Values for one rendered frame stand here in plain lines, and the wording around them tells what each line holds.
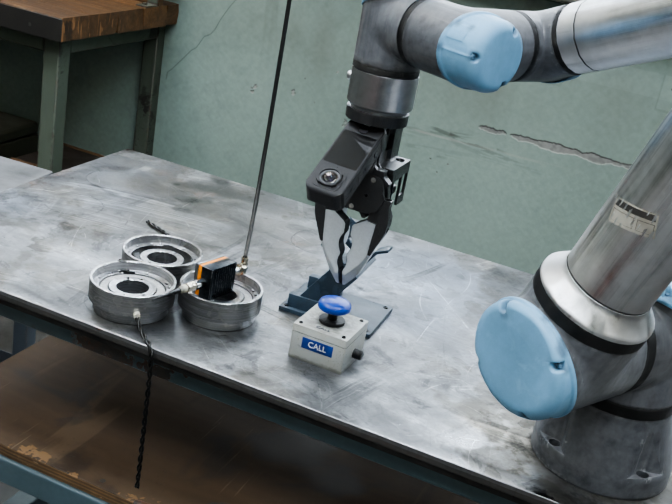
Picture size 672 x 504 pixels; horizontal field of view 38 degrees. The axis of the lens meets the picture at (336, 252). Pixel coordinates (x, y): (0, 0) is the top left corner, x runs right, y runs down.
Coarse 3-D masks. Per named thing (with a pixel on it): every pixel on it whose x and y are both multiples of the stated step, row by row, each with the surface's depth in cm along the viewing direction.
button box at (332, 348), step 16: (304, 320) 117; (320, 320) 118; (352, 320) 120; (304, 336) 116; (320, 336) 116; (336, 336) 115; (352, 336) 116; (288, 352) 118; (304, 352) 117; (320, 352) 116; (336, 352) 115; (352, 352) 118; (336, 368) 116
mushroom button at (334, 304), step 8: (328, 296) 118; (336, 296) 118; (320, 304) 117; (328, 304) 116; (336, 304) 116; (344, 304) 117; (328, 312) 116; (336, 312) 116; (344, 312) 116; (336, 320) 118
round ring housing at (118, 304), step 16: (96, 272) 122; (112, 272) 124; (128, 272) 126; (144, 272) 126; (160, 272) 125; (96, 288) 117; (112, 288) 120; (128, 288) 124; (144, 288) 123; (96, 304) 118; (112, 304) 117; (128, 304) 117; (144, 304) 117; (160, 304) 119; (112, 320) 118; (128, 320) 118; (144, 320) 119
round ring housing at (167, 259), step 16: (128, 240) 131; (144, 240) 134; (160, 240) 135; (176, 240) 135; (128, 256) 127; (144, 256) 130; (160, 256) 133; (176, 256) 132; (192, 256) 133; (176, 272) 127; (176, 288) 129
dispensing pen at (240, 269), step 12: (216, 264) 122; (228, 264) 122; (240, 264) 126; (204, 276) 121; (216, 276) 121; (228, 276) 123; (180, 288) 118; (192, 288) 119; (204, 288) 121; (216, 288) 122; (228, 288) 124
